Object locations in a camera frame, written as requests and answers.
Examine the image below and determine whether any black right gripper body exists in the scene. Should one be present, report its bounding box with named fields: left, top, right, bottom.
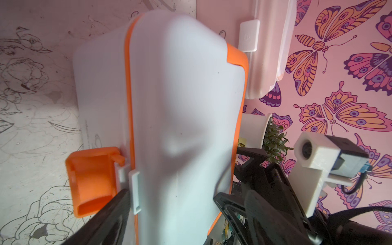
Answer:
left=260, top=163, right=392, bottom=245

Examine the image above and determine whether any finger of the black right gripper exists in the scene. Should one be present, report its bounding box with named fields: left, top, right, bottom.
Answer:
left=213, top=193, right=254, bottom=245
left=234, top=147, right=268, bottom=183

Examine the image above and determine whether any potted green plant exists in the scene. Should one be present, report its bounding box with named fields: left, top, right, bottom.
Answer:
left=238, top=113, right=293, bottom=164

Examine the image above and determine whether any pink first aid box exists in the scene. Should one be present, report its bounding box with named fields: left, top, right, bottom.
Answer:
left=195, top=0, right=298, bottom=100

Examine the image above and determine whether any grey and orange first aid box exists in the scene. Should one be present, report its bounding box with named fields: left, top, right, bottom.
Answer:
left=65, top=10, right=249, bottom=245

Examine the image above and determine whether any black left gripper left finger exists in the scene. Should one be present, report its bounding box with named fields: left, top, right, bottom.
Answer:
left=64, top=189, right=131, bottom=245

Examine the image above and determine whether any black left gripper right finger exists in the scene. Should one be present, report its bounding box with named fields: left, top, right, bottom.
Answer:
left=245, top=190, right=319, bottom=245

